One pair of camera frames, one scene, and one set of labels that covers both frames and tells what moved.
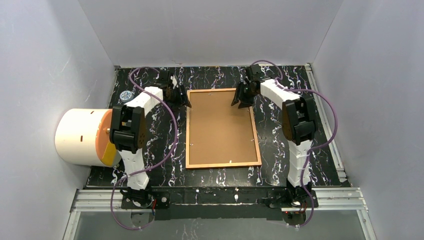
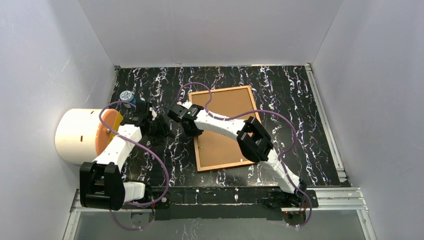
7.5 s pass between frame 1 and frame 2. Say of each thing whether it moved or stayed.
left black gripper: moved
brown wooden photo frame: moved
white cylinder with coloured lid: stayed
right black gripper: moved
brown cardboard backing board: stayed
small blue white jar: stayed
